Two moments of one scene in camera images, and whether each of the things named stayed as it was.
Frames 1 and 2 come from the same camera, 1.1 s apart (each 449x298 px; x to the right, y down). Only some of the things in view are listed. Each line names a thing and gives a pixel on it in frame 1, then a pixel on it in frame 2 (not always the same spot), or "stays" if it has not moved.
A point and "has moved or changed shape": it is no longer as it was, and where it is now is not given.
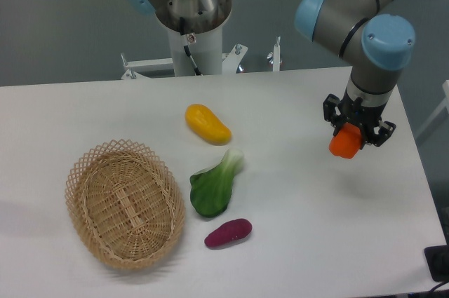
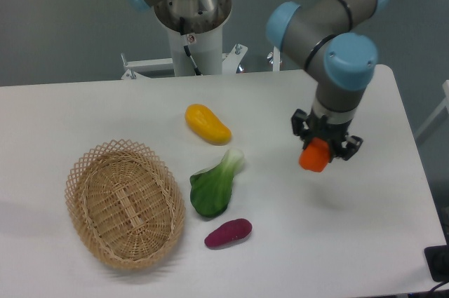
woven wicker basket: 124,203 stays
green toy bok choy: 210,191 stays
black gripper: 351,110 -> 308,126
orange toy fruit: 346,141 has moved or changed shape
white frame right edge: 445,85 stays
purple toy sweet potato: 231,231 stays
